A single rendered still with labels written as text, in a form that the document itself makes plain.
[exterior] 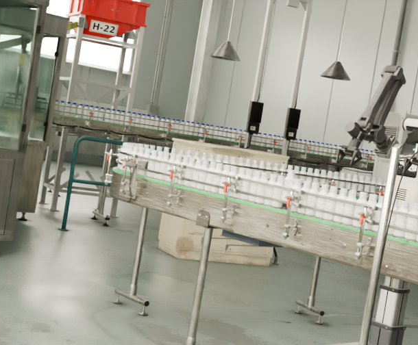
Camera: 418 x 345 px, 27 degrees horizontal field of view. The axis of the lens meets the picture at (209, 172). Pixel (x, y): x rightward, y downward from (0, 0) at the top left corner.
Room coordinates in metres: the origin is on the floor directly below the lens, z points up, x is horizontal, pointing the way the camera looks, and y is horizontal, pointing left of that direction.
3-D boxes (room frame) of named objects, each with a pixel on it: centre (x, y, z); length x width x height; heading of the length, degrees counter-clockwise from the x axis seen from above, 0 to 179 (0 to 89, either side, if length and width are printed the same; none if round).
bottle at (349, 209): (4.09, -0.69, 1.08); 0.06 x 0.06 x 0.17
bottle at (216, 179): (4.76, -0.05, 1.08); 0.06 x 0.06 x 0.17
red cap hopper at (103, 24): (11.29, 1.64, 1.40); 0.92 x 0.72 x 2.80; 115
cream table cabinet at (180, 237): (9.07, -0.18, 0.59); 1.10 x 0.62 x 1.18; 115
